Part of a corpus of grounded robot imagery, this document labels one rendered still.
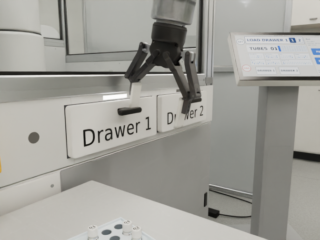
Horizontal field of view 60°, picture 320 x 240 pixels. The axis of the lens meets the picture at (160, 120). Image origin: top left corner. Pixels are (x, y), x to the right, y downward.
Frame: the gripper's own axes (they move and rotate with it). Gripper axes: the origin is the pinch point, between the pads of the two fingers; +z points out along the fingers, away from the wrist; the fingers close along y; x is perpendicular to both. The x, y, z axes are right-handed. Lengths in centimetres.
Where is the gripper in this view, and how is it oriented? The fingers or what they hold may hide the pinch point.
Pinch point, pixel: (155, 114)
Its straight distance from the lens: 65.1
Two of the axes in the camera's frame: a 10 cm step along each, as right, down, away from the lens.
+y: -7.9, -3.0, 5.3
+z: -1.7, 9.4, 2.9
